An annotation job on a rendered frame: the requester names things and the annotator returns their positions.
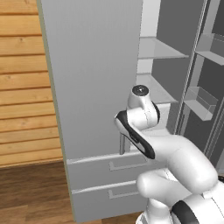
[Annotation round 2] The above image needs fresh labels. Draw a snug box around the glass fridge shelf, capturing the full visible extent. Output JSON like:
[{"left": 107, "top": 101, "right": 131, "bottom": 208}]
[
  {"left": 137, "top": 36, "right": 190, "bottom": 60},
  {"left": 136, "top": 73, "right": 179, "bottom": 105}
]

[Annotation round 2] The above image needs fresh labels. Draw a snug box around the grey fridge door handle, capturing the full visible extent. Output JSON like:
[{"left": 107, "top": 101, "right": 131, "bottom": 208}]
[{"left": 119, "top": 132, "right": 127, "bottom": 156}]

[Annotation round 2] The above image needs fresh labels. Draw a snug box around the grey drawer handle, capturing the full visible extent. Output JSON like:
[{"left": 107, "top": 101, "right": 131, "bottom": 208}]
[
  {"left": 108, "top": 159, "right": 149, "bottom": 172},
  {"left": 107, "top": 188, "right": 140, "bottom": 200}
]

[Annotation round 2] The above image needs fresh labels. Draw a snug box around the grey fridge drawer front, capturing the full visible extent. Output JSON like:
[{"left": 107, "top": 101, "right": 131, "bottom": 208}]
[
  {"left": 66, "top": 150, "right": 168, "bottom": 191},
  {"left": 71, "top": 179, "right": 151, "bottom": 224}
]

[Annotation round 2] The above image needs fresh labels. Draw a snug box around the grey open fridge door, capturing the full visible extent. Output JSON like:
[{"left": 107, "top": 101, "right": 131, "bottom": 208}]
[{"left": 174, "top": 0, "right": 224, "bottom": 176}]

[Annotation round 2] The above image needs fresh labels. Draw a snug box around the clear fridge door bin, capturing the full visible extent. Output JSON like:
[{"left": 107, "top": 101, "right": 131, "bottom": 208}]
[
  {"left": 194, "top": 32, "right": 224, "bottom": 67},
  {"left": 183, "top": 86, "right": 220, "bottom": 122}
]

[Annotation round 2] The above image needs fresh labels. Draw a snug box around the grey closed fridge door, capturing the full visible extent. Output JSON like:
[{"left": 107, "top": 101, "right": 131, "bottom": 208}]
[{"left": 36, "top": 0, "right": 144, "bottom": 162}]

